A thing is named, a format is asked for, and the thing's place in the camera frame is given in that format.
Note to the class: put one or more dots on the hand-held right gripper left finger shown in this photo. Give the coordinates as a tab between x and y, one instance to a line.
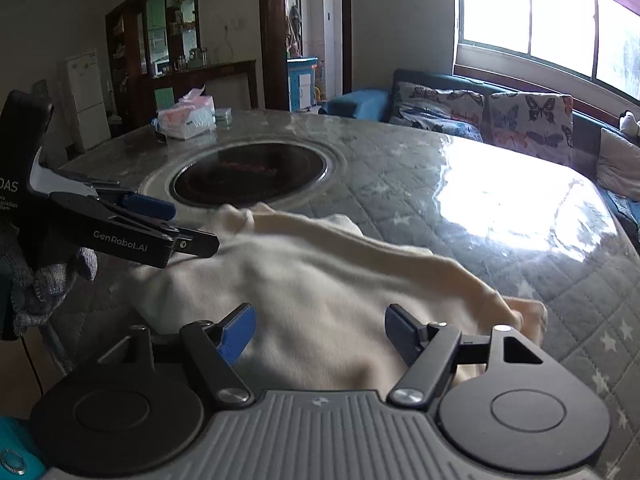
236	334

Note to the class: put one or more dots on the white refrigerator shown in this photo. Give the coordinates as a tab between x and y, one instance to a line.
87	100

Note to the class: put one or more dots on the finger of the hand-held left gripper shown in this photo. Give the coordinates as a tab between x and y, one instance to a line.
130	240
145	206

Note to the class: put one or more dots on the wide butterfly print cushion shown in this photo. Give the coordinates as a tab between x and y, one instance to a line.
435	110

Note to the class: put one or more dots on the window with dark frame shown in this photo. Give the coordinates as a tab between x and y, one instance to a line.
500	5

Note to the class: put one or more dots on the dark wooden display cabinet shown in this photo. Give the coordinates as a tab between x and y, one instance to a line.
131	85

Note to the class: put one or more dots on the cream knit sweater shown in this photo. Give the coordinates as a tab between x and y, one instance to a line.
325	285

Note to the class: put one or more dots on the plain grey cushion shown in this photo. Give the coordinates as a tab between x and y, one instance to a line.
620	160

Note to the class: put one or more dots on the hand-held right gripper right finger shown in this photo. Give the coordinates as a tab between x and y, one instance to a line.
400	335

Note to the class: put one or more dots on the square butterfly print cushion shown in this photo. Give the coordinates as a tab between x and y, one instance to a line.
530	125

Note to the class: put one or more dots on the panda plush toy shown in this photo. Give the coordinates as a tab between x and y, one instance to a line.
629	122

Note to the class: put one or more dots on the dark wooden door frame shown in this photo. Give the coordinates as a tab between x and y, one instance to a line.
272	35

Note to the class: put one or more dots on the light blue cabinet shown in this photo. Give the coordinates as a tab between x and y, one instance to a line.
302	85

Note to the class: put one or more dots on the round black induction cooktop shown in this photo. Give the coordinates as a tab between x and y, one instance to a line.
250	170

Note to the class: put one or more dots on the pink and white tissue pack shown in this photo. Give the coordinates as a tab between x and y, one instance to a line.
185	120

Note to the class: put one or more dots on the dark blue sofa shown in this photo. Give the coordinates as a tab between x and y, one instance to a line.
435	80

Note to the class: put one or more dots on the person's left hand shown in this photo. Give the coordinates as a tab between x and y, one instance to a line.
40	285

